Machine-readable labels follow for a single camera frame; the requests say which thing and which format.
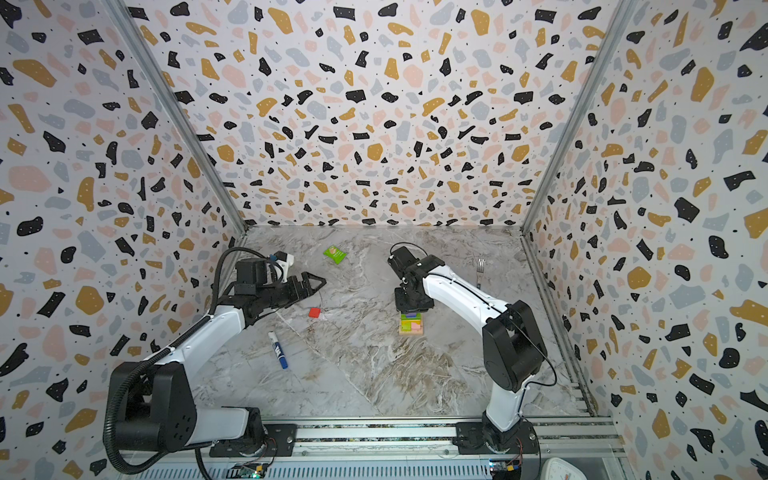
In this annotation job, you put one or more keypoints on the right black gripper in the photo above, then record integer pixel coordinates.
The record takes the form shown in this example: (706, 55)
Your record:
(413, 303)

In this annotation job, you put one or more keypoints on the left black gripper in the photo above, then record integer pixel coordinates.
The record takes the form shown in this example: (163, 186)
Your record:
(304, 287)

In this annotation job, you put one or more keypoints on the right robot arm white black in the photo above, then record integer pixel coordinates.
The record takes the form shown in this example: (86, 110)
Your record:
(513, 348)

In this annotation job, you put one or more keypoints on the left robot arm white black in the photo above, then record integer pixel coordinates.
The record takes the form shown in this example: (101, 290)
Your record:
(150, 404)

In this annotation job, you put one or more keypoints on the green snack packet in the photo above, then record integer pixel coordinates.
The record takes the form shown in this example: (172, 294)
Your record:
(336, 254)

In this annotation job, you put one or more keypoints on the blue marker pen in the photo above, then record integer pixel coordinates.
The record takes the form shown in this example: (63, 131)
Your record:
(278, 350)

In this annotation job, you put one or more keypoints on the white object bottom right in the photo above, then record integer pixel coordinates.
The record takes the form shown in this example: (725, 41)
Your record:
(560, 469)

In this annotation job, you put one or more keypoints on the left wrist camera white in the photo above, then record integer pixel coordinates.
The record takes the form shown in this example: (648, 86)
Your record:
(284, 261)

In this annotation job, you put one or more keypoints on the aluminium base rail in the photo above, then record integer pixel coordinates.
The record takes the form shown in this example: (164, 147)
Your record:
(409, 448)

